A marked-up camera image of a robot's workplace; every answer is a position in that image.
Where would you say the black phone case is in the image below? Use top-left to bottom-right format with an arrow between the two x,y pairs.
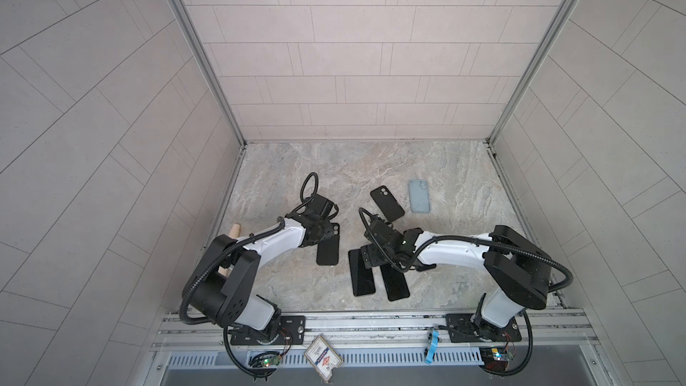
316,223 -> 340,266
370,185 -> 406,223

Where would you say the black phone purple edge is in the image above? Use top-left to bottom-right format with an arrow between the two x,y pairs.
348,249 -> 376,297

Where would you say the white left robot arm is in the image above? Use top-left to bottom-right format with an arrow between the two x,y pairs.
178,194 -> 339,335

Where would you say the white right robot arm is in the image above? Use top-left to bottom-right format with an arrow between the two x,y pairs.
363,216 -> 553,328

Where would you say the black phone middle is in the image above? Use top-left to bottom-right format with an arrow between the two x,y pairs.
380,264 -> 410,302

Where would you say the light blue phone case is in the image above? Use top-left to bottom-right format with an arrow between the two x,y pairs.
408,180 -> 431,214

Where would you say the wooden rolling pin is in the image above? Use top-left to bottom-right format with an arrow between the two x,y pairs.
216,223 -> 245,280

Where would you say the blue clip tag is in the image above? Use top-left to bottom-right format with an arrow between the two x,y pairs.
424,329 -> 439,365

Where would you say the white label card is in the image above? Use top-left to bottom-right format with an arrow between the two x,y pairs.
305,335 -> 343,383

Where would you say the left circuit board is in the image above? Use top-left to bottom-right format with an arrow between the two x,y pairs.
249,351 -> 282,369

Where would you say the circuit board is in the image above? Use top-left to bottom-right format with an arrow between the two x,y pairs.
479,347 -> 515,373
249,351 -> 282,369

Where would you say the right circuit board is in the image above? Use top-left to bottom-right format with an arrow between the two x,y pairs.
479,347 -> 515,373

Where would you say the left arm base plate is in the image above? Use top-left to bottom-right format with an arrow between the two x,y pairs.
230,316 -> 307,346

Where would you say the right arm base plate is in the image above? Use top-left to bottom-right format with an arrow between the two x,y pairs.
446,314 -> 522,343

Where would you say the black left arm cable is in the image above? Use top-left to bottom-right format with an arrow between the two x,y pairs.
179,170 -> 321,326

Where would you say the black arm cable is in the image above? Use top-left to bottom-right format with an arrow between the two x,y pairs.
357,206 -> 575,294
179,170 -> 321,326

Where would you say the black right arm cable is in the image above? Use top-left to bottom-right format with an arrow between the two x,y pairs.
357,206 -> 575,294

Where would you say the aluminium front rail frame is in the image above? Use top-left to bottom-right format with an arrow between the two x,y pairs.
134,306 -> 620,385

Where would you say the aluminium corner rail left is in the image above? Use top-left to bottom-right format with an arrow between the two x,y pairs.
167,0 -> 247,148

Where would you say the aluminium corner rail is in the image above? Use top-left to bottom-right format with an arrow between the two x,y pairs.
486,0 -> 580,147
167,0 -> 247,148

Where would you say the aluminium corner rail right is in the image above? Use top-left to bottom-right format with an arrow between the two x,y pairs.
486,0 -> 580,147

